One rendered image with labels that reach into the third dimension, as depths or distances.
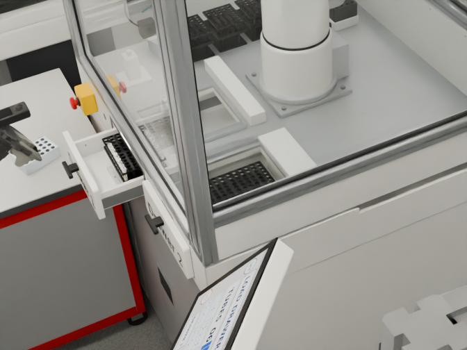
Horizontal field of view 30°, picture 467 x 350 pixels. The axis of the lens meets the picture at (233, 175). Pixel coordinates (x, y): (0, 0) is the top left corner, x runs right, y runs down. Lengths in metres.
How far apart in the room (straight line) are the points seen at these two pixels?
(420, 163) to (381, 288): 0.43
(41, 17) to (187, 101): 1.43
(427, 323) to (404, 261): 1.92
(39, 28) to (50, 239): 0.79
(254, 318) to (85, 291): 1.37
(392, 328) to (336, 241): 1.71
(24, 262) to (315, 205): 1.05
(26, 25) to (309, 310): 1.42
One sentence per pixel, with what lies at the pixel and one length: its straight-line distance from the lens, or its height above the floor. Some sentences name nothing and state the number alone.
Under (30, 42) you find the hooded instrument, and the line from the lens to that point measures 3.14.
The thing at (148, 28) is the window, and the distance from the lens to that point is 1.84.
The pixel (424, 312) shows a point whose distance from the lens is 0.52.
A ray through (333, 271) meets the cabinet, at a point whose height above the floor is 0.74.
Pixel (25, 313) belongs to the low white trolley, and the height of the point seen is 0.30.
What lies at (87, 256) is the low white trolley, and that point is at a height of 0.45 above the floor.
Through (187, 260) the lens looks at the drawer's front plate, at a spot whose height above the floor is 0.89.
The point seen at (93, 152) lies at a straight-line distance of 2.58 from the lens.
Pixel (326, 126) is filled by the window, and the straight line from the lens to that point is 1.97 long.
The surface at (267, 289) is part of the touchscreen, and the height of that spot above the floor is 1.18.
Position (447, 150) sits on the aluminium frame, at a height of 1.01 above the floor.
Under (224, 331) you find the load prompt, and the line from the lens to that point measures 1.65.
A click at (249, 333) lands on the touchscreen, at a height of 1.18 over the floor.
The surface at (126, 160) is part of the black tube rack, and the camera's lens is 2.44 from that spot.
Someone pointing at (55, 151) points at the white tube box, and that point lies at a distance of 2.71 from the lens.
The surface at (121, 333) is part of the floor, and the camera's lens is 3.18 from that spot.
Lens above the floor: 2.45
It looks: 42 degrees down
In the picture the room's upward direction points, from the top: 6 degrees counter-clockwise
